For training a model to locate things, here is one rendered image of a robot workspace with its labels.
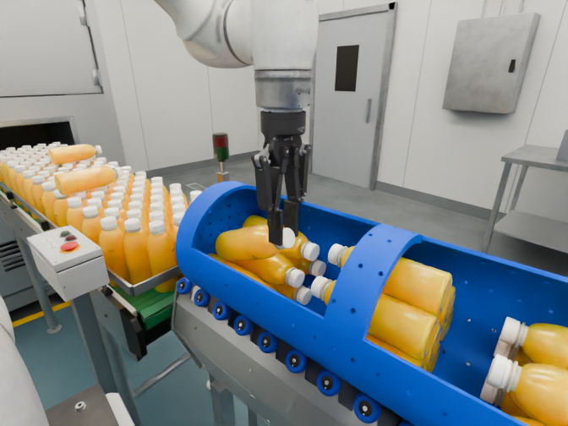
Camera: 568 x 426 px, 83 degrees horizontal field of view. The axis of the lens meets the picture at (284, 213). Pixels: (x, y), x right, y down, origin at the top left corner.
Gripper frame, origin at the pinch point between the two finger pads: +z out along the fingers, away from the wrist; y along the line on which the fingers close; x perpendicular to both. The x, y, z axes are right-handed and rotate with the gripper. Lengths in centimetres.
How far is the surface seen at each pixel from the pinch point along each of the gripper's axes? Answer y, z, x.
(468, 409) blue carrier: -8.5, 10.5, -35.2
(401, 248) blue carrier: 2.7, -1.1, -21.3
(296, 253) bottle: 8.5, 11.4, 3.4
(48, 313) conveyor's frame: -14, 106, 175
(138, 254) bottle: -9, 20, 45
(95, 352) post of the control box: -24, 46, 49
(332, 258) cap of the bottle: 4.0, 6.1, -8.6
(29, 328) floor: -24, 120, 191
